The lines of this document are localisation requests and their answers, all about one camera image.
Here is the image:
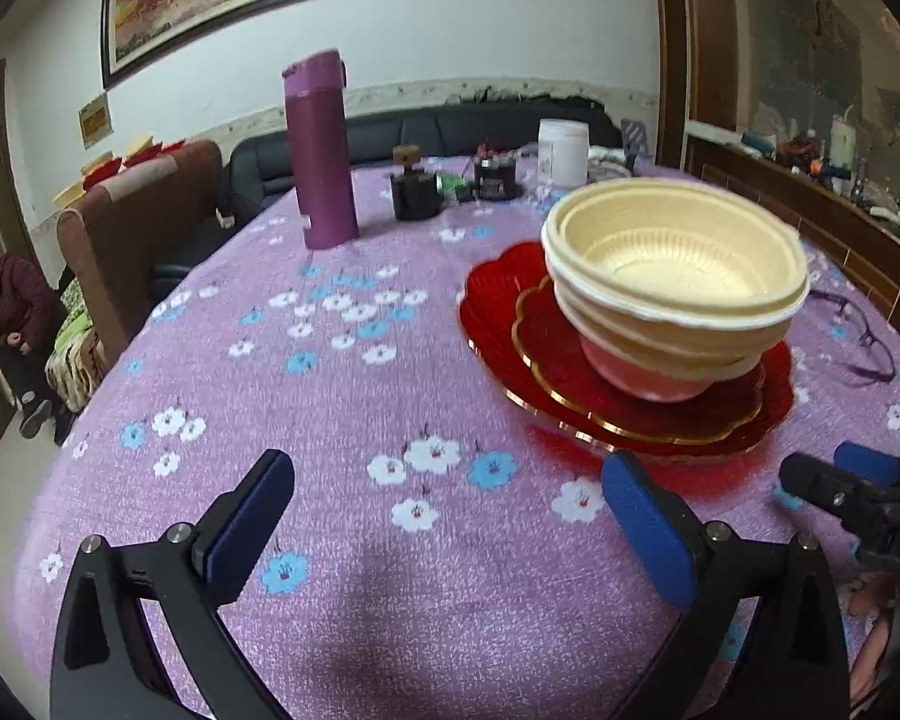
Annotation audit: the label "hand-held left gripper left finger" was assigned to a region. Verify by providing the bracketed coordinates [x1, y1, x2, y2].
[49, 448, 297, 720]

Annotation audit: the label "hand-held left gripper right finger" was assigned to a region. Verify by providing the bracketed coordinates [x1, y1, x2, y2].
[600, 450, 850, 720]

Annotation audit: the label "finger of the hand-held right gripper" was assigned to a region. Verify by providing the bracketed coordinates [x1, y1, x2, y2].
[778, 452, 900, 533]
[834, 441, 900, 484]

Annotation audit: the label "small red plate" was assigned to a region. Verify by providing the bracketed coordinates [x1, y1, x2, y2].
[511, 274, 766, 445]

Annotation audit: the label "cream plastic bowl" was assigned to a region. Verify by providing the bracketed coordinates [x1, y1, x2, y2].
[555, 277, 803, 361]
[541, 178, 809, 327]

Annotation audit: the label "large red plate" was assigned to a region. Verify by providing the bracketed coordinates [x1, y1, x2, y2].
[457, 240, 796, 464]

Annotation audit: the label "person's right hand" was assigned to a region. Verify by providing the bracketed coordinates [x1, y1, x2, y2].
[844, 574, 900, 702]

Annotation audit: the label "purple-framed eyeglasses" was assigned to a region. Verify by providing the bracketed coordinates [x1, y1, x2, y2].
[806, 286, 900, 383]

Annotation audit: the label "purple floral tablecloth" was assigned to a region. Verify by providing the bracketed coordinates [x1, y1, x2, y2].
[15, 154, 900, 720]

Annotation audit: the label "floral blanket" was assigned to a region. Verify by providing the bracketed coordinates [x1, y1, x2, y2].
[45, 281, 110, 413]

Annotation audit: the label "wooden counter cabinet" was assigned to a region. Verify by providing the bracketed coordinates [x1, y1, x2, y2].
[649, 0, 900, 361]

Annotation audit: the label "brown armchair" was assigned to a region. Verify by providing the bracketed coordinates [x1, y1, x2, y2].
[56, 139, 230, 368]

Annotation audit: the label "white towels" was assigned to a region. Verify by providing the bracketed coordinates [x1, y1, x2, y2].
[586, 146, 635, 179]

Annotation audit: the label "black ink bottle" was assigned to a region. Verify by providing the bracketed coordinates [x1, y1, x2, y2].
[386, 146, 443, 222]

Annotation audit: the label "black box device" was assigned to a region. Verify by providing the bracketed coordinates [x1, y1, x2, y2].
[472, 154, 522, 202]

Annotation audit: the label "purple thermos bottle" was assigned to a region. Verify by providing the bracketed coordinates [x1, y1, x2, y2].
[281, 49, 361, 250]

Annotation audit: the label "white plastic jar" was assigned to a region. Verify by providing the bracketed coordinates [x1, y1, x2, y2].
[536, 118, 590, 188]

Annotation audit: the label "pile of spare dishes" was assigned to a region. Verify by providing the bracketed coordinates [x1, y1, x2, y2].
[52, 131, 188, 207]

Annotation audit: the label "grey phone stand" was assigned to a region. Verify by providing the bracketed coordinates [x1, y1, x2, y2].
[619, 118, 650, 166]

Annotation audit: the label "black sofa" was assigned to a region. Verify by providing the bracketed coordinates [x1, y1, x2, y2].
[150, 96, 623, 293]

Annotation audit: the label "yellow wall plaque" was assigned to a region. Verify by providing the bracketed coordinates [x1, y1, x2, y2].
[77, 92, 113, 151]

